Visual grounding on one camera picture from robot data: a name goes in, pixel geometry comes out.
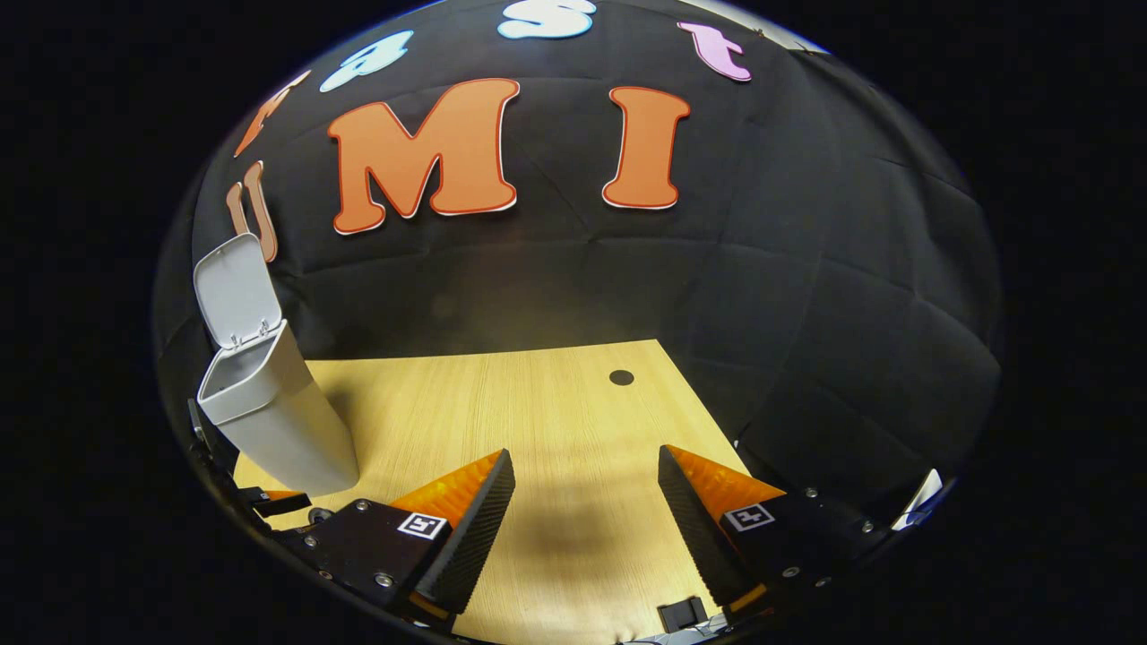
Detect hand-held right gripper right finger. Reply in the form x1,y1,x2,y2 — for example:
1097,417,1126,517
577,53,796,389
657,444,897,625

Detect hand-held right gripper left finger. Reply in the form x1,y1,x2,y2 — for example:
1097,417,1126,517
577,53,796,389
273,448,518,632

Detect white desktop garbage bin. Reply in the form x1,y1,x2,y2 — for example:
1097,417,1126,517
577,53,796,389
193,233,361,498

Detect wooden desktop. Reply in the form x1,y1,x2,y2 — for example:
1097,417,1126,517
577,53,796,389
231,339,754,645

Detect small black box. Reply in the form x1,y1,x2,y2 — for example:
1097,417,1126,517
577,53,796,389
657,597,710,633

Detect white flat strip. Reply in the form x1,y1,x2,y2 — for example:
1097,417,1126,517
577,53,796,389
891,468,944,532

